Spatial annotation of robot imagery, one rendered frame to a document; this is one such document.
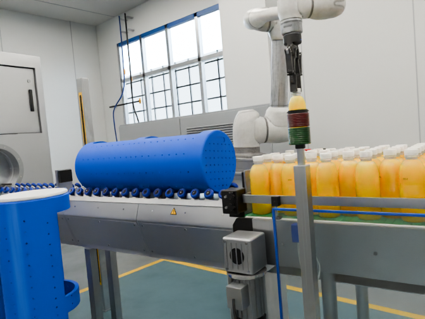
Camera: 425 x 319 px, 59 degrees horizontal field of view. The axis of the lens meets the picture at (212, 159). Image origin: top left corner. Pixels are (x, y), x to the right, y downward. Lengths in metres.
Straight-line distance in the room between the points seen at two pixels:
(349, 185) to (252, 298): 0.50
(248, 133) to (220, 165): 0.51
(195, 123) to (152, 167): 2.01
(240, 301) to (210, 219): 0.43
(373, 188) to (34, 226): 1.21
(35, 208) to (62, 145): 5.28
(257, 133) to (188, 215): 0.73
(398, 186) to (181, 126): 2.85
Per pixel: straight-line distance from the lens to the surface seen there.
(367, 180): 1.28
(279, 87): 2.23
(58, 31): 7.19
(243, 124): 2.16
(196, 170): 1.61
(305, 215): 1.14
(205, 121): 3.64
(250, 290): 1.35
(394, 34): 4.18
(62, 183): 2.55
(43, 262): 1.63
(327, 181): 1.32
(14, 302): 1.71
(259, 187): 1.42
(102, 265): 2.97
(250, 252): 1.28
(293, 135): 1.10
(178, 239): 1.79
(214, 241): 1.66
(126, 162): 1.89
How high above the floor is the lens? 1.20
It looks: 3 degrees down
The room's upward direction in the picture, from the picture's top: 5 degrees counter-clockwise
